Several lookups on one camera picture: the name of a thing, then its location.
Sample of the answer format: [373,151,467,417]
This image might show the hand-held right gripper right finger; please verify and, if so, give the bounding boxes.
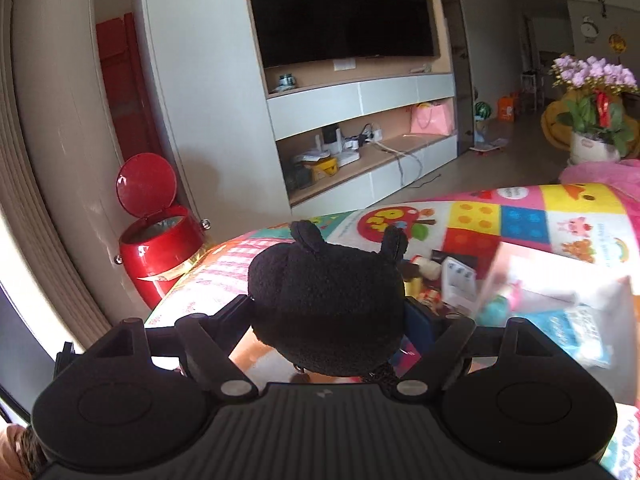
[391,297,539,401]

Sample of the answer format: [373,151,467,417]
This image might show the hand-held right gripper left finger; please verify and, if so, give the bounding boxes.
[117,294,259,403]

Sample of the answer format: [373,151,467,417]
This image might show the white small carton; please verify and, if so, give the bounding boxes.
[440,256,478,317]

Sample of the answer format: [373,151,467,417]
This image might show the black plush toy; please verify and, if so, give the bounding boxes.
[247,220,418,378]

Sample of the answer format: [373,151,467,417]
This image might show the pink cardboard box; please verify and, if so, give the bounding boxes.
[472,242,640,406]

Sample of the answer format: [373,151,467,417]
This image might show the teal and pink toy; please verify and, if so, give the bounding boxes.
[477,295,511,328]

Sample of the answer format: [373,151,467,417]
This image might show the red trash bin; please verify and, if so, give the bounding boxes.
[115,151,211,311]

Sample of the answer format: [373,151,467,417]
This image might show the blue packet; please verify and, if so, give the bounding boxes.
[527,305,613,368]

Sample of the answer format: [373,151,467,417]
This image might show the yellow box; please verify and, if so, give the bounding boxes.
[310,157,338,181]

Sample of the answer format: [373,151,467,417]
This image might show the colourful printed play mat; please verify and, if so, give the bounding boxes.
[145,182,640,480]

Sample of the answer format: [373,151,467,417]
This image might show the white router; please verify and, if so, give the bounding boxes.
[320,125,361,166]

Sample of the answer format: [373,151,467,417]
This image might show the white TV cabinet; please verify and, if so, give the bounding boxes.
[137,0,461,221]

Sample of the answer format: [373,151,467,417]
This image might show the pink gift bag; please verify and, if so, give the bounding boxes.
[410,101,453,136]

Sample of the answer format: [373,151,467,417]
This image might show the pink blanket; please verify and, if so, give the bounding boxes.
[559,159,640,201]

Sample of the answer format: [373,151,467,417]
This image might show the yellow round chair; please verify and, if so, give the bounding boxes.
[541,100,576,148]

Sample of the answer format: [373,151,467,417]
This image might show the potted purple flowers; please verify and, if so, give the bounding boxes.
[549,54,638,163]

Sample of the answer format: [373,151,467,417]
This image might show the black television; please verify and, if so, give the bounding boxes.
[242,0,436,69]

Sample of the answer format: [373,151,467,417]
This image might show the white cable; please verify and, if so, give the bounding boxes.
[375,142,441,188]

